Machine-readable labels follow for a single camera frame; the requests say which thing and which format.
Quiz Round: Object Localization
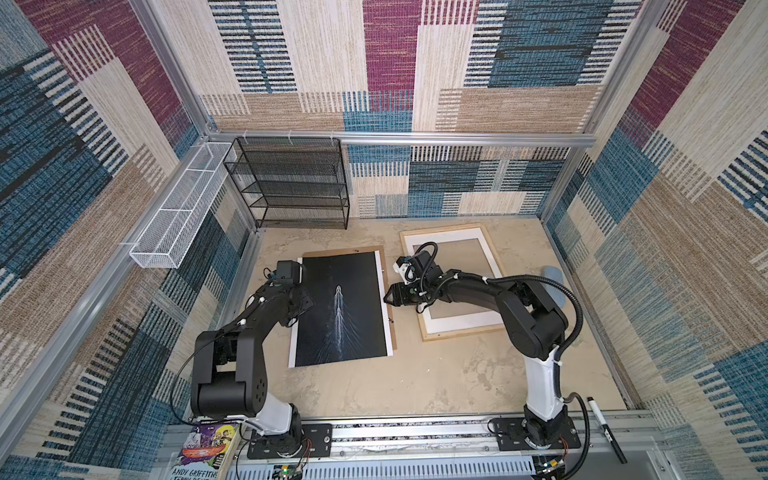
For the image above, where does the white photo mat board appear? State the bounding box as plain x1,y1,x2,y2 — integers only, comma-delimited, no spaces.
404,227,506,335

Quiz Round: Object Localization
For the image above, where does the light wooden picture frame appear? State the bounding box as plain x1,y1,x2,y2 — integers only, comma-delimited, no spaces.
400,223,508,343

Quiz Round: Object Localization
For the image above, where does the dark photo print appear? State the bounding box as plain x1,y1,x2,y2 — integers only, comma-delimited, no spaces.
288,248,394,368

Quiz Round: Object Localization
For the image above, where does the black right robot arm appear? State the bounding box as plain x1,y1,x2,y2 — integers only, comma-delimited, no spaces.
384,242,584,449

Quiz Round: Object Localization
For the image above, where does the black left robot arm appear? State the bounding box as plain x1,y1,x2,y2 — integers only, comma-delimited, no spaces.
169,260,313,458

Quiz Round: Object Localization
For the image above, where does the grey blue oval case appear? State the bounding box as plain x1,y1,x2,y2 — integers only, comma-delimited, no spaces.
539,265,568,307

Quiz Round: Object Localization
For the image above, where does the colourful treehouse book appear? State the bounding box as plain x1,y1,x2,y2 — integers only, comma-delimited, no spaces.
167,422,241,480

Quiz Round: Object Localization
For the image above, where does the black marker pen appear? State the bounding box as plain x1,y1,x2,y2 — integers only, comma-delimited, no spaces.
587,397,628,465

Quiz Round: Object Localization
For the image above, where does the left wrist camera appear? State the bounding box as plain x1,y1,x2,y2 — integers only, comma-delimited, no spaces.
273,260,303,286

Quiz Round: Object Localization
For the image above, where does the brown frame backing board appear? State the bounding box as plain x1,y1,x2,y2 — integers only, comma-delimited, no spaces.
301,245,397,350

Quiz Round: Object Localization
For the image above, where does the black wire shelf rack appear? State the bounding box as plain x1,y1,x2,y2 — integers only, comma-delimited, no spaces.
223,137,351,229

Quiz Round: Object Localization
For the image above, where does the white wire mesh basket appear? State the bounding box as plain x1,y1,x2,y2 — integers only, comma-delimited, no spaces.
130,142,231,269

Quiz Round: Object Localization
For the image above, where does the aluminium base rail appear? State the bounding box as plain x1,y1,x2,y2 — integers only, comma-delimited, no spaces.
239,410,661,480

